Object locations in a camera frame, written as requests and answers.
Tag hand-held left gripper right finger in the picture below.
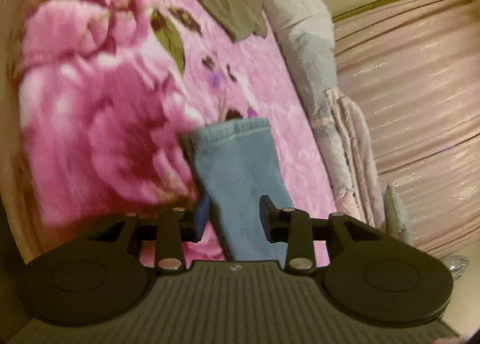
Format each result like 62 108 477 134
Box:
260 196 383 276

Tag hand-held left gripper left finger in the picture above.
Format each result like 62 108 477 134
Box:
86 196 211 276

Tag blue denim jeans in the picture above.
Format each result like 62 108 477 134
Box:
182 118 297 263

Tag pink folded blanket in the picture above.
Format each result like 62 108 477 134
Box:
324 88 386 228

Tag pink floral blanket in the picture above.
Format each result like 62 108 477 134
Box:
17 0 376 267

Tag grey and pink duvet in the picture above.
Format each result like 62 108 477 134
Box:
262 0 362 204

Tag pink curtain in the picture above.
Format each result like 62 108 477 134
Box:
332 0 480 259

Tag shiny silver object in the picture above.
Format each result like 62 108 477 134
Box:
445 255 470 282

